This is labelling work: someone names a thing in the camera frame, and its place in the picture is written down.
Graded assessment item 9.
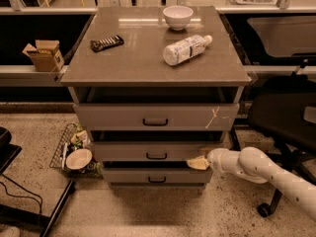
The beige bowl in basket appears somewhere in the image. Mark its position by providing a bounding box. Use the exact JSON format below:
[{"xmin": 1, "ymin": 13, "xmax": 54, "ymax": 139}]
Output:
[{"xmin": 66, "ymin": 149, "xmax": 92, "ymax": 170}]

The grey drawer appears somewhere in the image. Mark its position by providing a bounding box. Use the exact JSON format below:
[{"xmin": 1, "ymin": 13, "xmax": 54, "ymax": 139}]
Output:
[
  {"xmin": 92, "ymin": 131, "xmax": 225, "ymax": 161},
  {"xmin": 103, "ymin": 161, "xmax": 212, "ymax": 186},
  {"xmin": 74, "ymin": 104, "xmax": 239, "ymax": 131}
]

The black snack bar wrapper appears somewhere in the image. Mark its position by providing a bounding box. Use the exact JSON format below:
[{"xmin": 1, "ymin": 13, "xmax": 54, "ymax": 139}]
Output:
[{"xmin": 90, "ymin": 35, "xmax": 124, "ymax": 52}]

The white bowl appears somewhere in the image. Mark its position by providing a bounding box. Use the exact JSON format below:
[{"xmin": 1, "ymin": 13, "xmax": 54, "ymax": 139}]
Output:
[{"xmin": 163, "ymin": 6, "xmax": 194, "ymax": 31}]

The black wire basket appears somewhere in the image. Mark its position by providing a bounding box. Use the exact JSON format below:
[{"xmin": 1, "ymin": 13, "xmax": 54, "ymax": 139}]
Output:
[{"xmin": 49, "ymin": 123, "xmax": 103, "ymax": 179}]

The black desk leg frame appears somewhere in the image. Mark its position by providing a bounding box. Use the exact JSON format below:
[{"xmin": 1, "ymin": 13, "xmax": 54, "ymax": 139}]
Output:
[{"xmin": 0, "ymin": 127, "xmax": 75, "ymax": 237}]

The grey bottom drawer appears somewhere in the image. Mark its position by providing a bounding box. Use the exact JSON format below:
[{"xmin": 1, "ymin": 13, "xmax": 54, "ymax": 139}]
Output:
[{"xmin": 103, "ymin": 161, "xmax": 212, "ymax": 186}]

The open cardboard box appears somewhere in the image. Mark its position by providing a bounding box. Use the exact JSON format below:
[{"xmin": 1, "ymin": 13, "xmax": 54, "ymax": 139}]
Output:
[{"xmin": 23, "ymin": 39, "xmax": 64, "ymax": 72}]

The grey top drawer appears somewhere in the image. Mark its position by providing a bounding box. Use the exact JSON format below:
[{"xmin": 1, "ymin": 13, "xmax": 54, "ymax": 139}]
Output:
[{"xmin": 74, "ymin": 104, "xmax": 239, "ymax": 131}]

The black cable on floor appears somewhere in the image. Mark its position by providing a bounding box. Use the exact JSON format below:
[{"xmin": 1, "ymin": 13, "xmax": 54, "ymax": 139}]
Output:
[{"xmin": 0, "ymin": 173, "xmax": 44, "ymax": 215}]

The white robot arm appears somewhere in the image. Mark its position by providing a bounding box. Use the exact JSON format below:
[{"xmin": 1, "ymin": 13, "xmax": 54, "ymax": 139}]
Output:
[{"xmin": 187, "ymin": 147, "xmax": 316, "ymax": 220}]

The grey drawer cabinet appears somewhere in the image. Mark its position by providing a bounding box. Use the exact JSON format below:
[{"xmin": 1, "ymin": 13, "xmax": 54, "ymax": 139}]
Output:
[{"xmin": 61, "ymin": 6, "xmax": 250, "ymax": 189}]

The clear plastic water bottle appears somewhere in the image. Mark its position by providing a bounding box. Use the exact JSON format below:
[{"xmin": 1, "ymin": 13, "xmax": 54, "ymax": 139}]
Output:
[{"xmin": 163, "ymin": 35, "xmax": 212, "ymax": 66}]

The black office chair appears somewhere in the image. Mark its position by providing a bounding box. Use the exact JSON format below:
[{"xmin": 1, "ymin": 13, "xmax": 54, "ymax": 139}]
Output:
[{"xmin": 247, "ymin": 61, "xmax": 316, "ymax": 217}]

